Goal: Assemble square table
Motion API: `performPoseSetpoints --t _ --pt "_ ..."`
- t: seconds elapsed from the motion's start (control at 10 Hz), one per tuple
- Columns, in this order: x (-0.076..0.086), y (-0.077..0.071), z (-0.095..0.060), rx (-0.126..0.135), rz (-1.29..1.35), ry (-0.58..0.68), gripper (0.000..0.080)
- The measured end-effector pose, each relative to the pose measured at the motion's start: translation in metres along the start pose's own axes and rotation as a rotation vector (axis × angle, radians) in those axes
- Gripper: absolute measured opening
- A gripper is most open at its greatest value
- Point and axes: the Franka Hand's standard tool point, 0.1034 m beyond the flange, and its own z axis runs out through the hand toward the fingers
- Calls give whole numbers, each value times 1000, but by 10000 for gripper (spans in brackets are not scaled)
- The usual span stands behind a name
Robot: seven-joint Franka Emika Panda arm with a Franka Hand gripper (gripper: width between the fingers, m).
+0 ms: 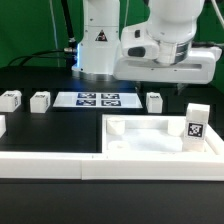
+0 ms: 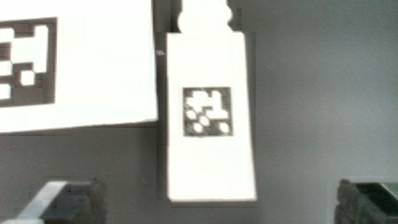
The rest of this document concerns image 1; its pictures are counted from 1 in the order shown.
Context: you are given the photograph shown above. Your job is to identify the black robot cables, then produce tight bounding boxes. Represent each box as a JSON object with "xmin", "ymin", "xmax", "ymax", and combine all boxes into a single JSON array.
[{"xmin": 7, "ymin": 0, "xmax": 78, "ymax": 68}]

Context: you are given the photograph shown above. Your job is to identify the white L-shaped obstacle fence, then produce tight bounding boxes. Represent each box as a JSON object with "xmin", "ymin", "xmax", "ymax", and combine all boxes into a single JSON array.
[{"xmin": 0, "ymin": 152, "xmax": 224, "ymax": 181}]

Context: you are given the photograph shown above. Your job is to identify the white sheet with tags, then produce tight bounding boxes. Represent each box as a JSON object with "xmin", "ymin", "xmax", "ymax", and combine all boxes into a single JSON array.
[{"xmin": 53, "ymin": 92, "xmax": 142, "ymax": 109}]

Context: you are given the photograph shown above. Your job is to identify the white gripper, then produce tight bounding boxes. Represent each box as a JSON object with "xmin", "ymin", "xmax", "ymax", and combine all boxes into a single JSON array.
[{"xmin": 114, "ymin": 47, "xmax": 222, "ymax": 93}]

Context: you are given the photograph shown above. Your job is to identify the white square table top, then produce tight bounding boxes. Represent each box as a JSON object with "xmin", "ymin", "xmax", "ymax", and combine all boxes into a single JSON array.
[{"xmin": 101, "ymin": 114, "xmax": 224, "ymax": 155}]

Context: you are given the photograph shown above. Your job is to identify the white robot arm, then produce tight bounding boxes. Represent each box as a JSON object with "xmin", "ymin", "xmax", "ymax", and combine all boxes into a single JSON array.
[{"xmin": 72, "ymin": 0, "xmax": 224, "ymax": 92}]

